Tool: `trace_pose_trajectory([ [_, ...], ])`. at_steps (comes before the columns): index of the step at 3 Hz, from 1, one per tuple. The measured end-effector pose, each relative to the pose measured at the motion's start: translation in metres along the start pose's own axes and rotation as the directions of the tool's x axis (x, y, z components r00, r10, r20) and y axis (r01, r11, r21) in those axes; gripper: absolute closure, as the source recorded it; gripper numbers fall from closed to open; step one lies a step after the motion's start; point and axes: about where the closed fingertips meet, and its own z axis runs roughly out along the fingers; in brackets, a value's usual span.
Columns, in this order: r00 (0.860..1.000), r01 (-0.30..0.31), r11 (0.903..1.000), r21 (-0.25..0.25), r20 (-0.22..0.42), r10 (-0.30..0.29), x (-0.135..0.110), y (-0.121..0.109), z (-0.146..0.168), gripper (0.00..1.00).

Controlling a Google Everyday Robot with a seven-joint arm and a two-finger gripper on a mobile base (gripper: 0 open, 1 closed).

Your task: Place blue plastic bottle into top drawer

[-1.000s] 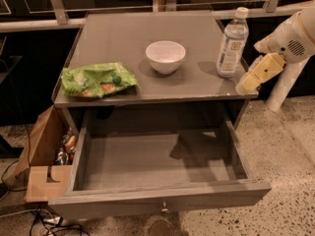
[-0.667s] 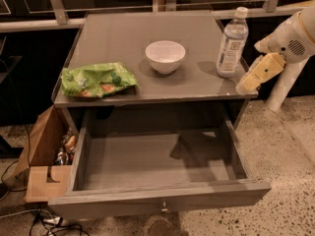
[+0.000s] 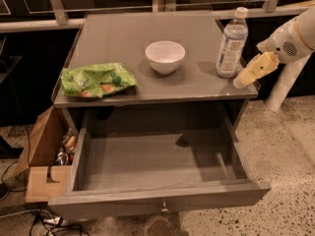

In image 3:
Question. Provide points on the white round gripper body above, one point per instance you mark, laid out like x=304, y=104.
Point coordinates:
x=284, y=43

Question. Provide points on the snack packets in box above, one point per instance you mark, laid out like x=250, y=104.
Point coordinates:
x=67, y=148

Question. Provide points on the open grey top drawer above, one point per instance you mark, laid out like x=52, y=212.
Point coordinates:
x=120, y=171

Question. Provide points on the clear plastic water bottle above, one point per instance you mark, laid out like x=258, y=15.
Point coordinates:
x=232, y=43

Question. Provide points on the green snack bag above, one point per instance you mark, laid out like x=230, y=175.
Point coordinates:
x=96, y=81

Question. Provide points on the grey wooden cabinet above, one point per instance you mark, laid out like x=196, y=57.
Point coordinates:
x=193, y=96

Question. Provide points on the white cylindrical post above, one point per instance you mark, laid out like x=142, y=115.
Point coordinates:
x=285, y=81

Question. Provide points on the brown cardboard box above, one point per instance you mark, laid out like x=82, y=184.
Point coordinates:
x=45, y=179

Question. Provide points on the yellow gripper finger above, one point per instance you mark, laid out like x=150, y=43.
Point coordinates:
x=260, y=66

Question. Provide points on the white ceramic bowl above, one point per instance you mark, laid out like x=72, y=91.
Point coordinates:
x=165, y=56

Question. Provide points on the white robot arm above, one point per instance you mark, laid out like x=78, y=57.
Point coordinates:
x=290, y=42

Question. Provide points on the metal drawer knob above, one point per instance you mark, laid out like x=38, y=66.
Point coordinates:
x=164, y=209

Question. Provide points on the metal railing frame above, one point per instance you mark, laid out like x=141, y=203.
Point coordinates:
x=31, y=15

